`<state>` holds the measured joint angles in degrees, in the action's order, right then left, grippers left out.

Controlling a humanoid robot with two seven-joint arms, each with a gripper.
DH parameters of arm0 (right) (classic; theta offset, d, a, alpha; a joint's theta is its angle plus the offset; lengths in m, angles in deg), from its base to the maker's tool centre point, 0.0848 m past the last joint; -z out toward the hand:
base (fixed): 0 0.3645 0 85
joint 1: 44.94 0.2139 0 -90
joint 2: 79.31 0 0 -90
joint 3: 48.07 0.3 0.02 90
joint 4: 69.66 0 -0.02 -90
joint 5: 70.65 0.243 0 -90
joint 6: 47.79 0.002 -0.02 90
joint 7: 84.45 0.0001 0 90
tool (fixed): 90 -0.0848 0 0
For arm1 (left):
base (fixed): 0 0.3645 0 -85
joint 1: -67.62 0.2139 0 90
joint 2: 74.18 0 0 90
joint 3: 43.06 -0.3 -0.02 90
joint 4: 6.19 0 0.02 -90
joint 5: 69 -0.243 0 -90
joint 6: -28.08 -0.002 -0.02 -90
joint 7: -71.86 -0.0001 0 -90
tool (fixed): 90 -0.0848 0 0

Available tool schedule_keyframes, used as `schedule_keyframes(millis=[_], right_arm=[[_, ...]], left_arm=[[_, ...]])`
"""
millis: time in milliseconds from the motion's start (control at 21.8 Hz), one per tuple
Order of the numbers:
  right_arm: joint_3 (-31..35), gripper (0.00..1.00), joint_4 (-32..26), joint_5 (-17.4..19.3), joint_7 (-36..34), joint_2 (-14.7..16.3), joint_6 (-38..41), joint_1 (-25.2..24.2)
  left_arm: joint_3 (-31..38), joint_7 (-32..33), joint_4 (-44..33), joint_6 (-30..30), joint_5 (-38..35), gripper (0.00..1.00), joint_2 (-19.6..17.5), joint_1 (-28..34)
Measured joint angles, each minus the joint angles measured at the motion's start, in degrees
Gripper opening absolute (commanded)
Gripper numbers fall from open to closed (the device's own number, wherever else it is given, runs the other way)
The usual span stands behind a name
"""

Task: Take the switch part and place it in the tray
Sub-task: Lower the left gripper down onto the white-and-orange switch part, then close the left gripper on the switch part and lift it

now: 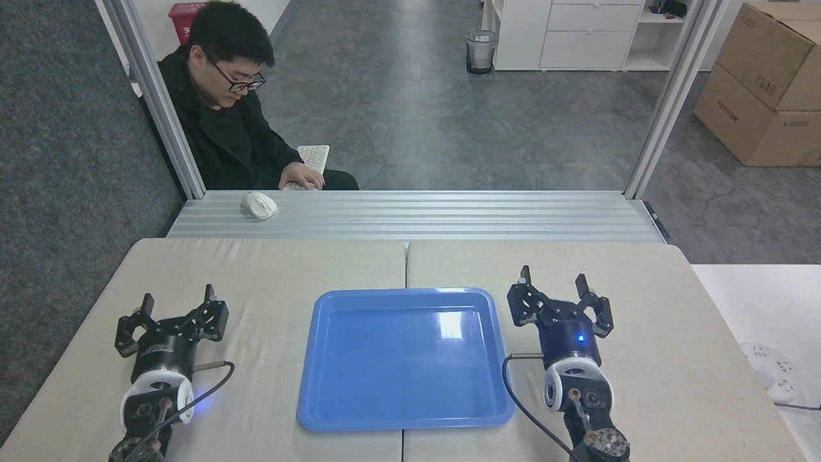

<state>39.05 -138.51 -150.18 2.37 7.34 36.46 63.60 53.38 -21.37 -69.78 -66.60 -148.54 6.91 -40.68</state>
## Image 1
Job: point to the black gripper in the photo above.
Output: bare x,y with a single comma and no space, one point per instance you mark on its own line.
163,354
569,343

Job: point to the blue plastic tray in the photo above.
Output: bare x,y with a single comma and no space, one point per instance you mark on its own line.
404,366

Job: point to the person's left hand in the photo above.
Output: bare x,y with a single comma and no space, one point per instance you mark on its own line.
301,174

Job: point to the ribbed aluminium platform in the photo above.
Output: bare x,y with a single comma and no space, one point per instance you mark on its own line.
449,215

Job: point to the white computer mouse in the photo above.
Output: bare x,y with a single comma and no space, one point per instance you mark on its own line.
258,205

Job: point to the person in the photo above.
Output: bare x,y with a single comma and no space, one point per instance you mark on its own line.
224,135

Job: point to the white round power strip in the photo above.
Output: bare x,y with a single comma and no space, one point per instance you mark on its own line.
773,369

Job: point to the white keyboard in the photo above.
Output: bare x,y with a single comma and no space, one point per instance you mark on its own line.
315,156

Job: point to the large cardboard box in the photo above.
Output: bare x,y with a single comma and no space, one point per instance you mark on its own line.
744,125

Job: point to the white cabinet with drawers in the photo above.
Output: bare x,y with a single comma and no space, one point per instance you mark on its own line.
577,35

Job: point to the red fire equipment box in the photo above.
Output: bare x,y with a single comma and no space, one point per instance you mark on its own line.
181,16

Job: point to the black item on shelf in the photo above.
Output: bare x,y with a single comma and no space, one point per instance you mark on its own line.
670,8

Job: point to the small cardboard box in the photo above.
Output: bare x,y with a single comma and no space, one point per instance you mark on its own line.
770,51

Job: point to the black platform corner bracket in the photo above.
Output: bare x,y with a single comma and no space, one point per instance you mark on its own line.
657,220

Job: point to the silver aluminium post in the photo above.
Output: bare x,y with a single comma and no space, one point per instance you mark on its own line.
673,96
154,90

